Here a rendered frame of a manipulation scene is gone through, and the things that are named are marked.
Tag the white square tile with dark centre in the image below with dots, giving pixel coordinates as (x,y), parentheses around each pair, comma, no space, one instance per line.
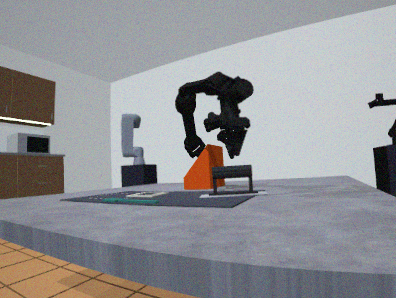
(147,194)

